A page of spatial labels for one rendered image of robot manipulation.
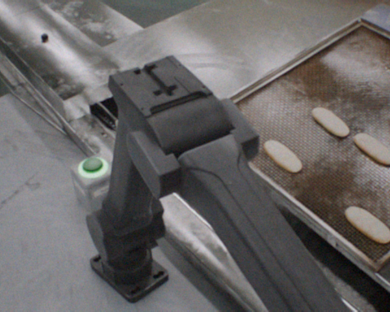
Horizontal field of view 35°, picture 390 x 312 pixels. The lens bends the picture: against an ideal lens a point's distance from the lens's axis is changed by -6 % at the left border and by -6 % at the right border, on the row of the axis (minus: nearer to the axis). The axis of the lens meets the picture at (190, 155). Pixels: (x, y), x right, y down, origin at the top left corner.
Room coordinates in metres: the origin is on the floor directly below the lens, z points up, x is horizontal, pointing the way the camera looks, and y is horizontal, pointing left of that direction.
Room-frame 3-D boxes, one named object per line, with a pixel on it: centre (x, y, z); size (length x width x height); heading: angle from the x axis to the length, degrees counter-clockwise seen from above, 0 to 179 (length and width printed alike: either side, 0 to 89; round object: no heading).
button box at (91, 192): (0.93, 0.18, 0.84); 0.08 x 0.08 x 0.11; 33
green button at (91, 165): (0.93, 0.18, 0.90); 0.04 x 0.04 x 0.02
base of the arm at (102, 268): (0.74, 0.12, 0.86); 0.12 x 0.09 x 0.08; 40
